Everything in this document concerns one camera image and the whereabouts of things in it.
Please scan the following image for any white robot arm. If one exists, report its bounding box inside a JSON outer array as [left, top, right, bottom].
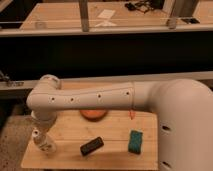
[[27, 75, 213, 171]]

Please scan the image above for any orange bowl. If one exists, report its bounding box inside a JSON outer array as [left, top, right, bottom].
[[80, 110, 108, 121]]

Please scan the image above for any orange carrot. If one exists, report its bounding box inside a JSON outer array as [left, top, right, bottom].
[[129, 110, 135, 120]]

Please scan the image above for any wooden board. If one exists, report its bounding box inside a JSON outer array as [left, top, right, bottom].
[[20, 82, 159, 171]]

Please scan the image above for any green sponge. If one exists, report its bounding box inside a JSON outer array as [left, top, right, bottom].
[[128, 130, 143, 154]]

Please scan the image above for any black rectangular block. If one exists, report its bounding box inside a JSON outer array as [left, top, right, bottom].
[[80, 137, 104, 156]]

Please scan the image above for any white paper sheet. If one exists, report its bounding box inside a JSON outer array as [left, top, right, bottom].
[[98, 9, 115, 19]]

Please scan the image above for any metal clamp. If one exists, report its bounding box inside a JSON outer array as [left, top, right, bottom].
[[0, 70, 24, 87]]

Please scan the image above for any grey metal post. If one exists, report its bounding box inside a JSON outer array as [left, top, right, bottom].
[[78, 0, 89, 32], [167, 0, 184, 29]]

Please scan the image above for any black cables pile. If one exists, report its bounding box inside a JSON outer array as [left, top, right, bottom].
[[124, 1, 155, 14]]

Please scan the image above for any grey metal post right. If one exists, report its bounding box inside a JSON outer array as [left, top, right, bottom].
[[167, 0, 184, 29]]

